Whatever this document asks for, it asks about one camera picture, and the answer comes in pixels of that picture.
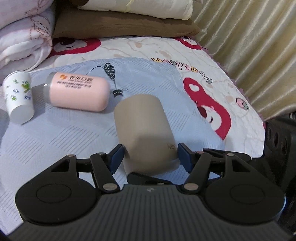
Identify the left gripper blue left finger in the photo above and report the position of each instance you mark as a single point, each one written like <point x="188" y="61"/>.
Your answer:
<point x="104" y="165"/>

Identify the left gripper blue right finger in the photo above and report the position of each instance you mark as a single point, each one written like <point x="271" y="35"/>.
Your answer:
<point x="197" y="165"/>

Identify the taupe metal cup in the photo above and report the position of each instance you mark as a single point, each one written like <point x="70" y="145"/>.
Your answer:
<point x="142" y="127"/>

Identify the white green-leaf paper cup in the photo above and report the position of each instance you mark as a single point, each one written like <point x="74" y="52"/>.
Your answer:
<point x="18" y="96"/>

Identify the cartoon bear bed sheet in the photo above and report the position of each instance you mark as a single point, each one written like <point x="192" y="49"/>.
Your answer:
<point x="190" y="84"/>

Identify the light blue mat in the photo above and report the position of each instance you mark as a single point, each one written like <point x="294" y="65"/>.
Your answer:
<point x="28" y="149"/>

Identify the pink capsule bottle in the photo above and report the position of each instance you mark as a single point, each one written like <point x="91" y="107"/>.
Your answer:
<point x="75" y="91"/>

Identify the beige curtain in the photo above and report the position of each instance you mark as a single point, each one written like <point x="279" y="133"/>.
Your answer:
<point x="254" y="41"/>

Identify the cream folded blanket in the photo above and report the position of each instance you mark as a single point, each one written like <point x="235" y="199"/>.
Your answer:
<point x="169" y="9"/>

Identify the pink checked folded quilt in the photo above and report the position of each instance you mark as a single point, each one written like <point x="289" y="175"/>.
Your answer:
<point x="26" y="34"/>

